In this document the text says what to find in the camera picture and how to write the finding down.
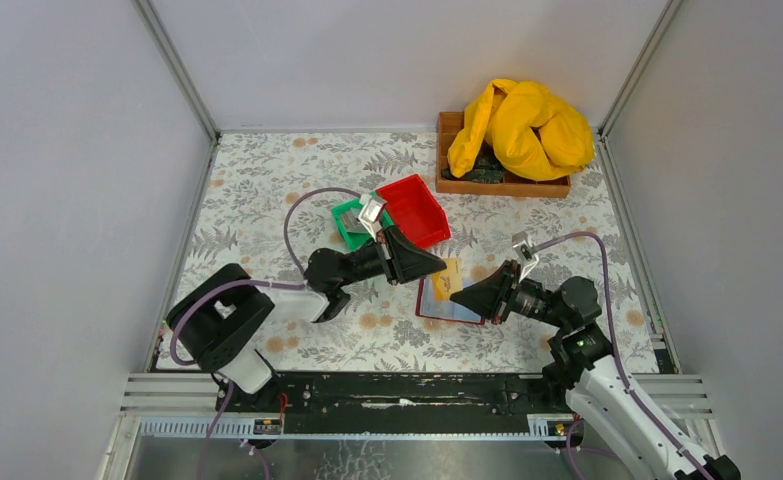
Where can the yellow cloth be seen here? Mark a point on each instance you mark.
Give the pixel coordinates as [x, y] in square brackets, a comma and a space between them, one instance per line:
[532, 132]

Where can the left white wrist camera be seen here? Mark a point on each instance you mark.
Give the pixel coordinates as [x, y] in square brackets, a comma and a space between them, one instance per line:
[371, 214]

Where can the red plastic bin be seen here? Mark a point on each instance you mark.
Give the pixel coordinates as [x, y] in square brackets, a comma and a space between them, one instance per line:
[412, 207]

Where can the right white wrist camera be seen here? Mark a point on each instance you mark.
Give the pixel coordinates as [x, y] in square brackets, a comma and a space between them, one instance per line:
[527, 257]

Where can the floral table mat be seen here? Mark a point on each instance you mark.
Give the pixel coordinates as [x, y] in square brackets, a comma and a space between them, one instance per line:
[267, 207]

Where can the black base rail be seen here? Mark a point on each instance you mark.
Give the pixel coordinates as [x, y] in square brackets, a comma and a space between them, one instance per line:
[350, 403]

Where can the wooden tray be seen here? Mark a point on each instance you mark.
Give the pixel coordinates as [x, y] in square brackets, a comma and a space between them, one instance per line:
[449, 124]

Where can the green plastic bin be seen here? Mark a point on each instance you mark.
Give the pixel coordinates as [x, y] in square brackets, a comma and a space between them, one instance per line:
[352, 242]

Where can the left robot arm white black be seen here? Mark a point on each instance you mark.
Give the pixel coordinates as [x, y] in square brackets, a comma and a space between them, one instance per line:
[212, 327]

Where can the red leather card holder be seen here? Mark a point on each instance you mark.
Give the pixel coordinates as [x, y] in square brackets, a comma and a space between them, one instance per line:
[433, 302]

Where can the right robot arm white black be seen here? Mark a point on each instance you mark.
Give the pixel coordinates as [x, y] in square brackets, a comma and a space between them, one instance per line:
[588, 374]

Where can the dark green item in tray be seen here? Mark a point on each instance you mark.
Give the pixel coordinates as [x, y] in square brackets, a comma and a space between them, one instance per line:
[487, 169]

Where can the silver cards in green bin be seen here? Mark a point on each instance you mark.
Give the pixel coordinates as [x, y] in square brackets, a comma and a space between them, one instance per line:
[349, 222]

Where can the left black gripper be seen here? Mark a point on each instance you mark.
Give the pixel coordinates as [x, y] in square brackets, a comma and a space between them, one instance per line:
[390, 252]

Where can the gold credit card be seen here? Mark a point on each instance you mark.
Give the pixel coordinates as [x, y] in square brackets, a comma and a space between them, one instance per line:
[448, 281]

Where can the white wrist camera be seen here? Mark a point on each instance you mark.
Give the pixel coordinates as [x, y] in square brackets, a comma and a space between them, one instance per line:
[527, 257]
[371, 214]

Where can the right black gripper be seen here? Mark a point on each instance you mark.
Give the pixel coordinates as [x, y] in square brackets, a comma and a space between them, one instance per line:
[506, 291]

